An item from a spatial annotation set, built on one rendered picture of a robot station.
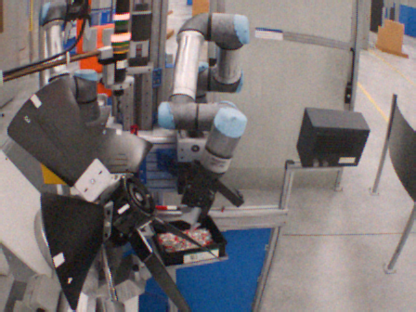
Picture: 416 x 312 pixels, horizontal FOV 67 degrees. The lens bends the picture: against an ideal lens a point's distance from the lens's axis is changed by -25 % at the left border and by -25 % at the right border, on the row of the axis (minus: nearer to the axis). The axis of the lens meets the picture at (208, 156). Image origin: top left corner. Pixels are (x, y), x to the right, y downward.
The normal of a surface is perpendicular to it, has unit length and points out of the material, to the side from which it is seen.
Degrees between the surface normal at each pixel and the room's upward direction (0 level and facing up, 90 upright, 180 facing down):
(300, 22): 90
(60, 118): 54
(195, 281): 90
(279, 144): 90
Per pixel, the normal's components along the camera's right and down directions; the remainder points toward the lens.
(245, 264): 0.07, 0.48
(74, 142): 0.59, -0.16
